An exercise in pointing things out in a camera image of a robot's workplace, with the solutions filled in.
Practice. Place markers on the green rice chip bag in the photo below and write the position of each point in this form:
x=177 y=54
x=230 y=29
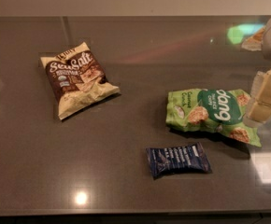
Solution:
x=212 y=111

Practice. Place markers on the brown sea salt chip bag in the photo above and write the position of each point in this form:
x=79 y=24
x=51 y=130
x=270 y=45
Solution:
x=77 y=80

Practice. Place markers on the dark blue snack bar wrapper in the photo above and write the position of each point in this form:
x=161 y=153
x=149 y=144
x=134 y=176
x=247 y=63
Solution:
x=177 y=160

